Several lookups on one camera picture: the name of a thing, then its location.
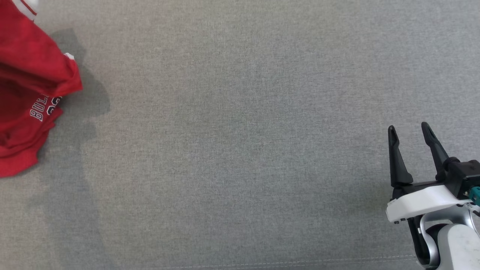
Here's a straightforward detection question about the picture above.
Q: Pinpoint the red basketball jersey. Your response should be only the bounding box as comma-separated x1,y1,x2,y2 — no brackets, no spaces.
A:
0,0,84,177

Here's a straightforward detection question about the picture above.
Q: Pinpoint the teal right camera connector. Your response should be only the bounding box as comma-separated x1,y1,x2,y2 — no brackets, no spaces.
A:
467,186,480,207

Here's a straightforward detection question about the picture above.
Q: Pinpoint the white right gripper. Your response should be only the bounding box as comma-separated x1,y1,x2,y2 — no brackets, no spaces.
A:
385,122,474,225

